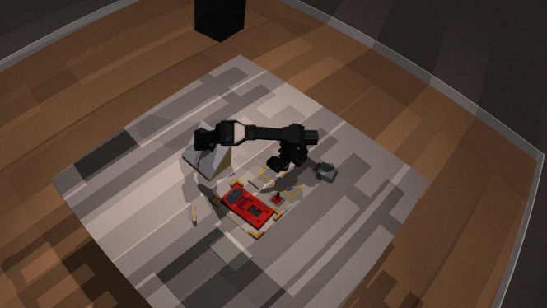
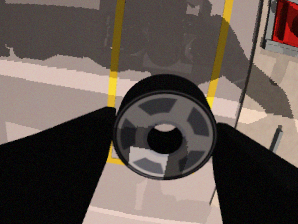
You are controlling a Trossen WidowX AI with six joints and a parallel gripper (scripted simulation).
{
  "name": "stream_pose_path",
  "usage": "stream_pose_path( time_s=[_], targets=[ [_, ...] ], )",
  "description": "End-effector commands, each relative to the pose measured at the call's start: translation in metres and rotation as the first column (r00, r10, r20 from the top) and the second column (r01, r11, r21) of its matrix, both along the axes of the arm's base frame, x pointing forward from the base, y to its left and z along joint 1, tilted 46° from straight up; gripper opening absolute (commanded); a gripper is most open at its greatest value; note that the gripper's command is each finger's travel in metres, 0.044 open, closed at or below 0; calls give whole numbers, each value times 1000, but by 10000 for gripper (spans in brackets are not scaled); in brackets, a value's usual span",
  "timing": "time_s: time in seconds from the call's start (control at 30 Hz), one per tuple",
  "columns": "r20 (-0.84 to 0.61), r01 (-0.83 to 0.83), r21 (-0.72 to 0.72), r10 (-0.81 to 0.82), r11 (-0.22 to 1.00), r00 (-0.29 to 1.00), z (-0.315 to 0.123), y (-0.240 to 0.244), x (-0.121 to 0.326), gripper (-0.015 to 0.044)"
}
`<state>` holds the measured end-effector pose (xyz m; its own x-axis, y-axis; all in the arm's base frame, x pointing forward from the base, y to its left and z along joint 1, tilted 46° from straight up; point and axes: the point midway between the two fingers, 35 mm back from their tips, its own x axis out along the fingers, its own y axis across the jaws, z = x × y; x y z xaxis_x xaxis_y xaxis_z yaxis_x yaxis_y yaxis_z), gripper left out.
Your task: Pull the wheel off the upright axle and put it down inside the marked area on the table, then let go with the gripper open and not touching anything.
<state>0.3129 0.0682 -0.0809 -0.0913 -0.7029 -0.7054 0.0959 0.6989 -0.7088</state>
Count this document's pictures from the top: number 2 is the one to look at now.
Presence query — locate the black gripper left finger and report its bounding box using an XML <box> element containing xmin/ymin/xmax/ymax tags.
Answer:
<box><xmin>0</xmin><ymin>107</ymin><xmax>116</xmax><ymax>224</ymax></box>

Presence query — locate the yellow rectangular outline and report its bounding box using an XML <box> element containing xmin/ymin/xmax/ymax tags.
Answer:
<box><xmin>106</xmin><ymin>0</ymin><xmax>233</xmax><ymax>165</ymax></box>

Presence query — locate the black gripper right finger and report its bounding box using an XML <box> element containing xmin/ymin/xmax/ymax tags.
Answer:
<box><xmin>212</xmin><ymin>123</ymin><xmax>298</xmax><ymax>224</ymax></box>

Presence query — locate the black wheel with grey hub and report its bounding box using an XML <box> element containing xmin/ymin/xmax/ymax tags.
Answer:
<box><xmin>112</xmin><ymin>73</ymin><xmax>218</xmax><ymax>180</ymax></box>

